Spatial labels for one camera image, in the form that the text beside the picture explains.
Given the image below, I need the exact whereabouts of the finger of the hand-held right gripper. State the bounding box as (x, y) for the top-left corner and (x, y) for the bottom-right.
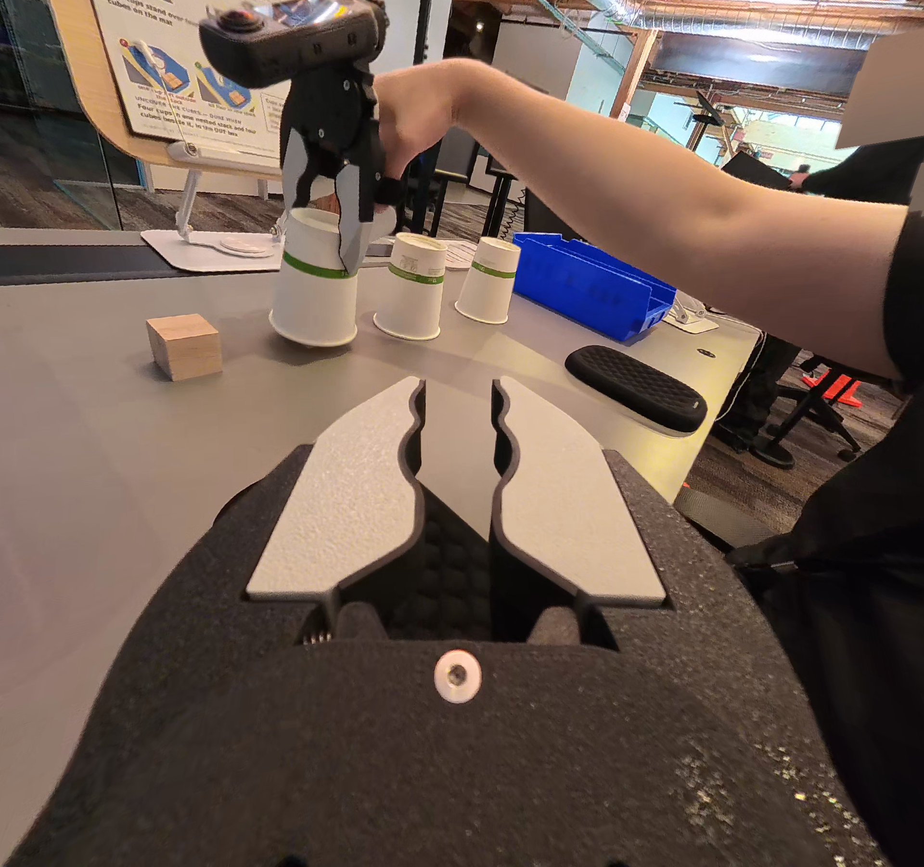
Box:
(280, 136), (322, 212)
(334, 159), (378, 277)

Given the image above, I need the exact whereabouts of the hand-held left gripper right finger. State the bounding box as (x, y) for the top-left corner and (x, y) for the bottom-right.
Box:
(491, 376), (667, 611)

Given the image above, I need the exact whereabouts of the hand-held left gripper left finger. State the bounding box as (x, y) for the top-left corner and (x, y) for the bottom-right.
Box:
(245, 376), (428, 638)

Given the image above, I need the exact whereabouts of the wooden cube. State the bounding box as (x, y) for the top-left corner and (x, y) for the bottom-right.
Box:
(146, 314), (223, 382)

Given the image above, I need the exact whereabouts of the blue plastic bin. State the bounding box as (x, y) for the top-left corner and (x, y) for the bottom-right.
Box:
(511, 232), (678, 343)

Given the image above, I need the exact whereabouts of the person's right forearm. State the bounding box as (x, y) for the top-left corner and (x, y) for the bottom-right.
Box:
(451, 58), (911, 380)

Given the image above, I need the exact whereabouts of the person's right hand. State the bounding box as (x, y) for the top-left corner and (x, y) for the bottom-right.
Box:
(372, 58), (470, 185)

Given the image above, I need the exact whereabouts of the white display stand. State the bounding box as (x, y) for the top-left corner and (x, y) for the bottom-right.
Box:
(664, 297), (723, 335)
(141, 141), (290, 273)

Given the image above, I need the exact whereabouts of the black office chair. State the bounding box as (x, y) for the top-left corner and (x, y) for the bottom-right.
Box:
(711, 333), (903, 471)

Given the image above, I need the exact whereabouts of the instruction poster on stand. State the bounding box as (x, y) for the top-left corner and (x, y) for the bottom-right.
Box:
(29, 0), (290, 169)

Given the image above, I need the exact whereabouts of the orange floor object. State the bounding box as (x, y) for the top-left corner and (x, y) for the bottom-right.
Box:
(803, 369), (863, 409)

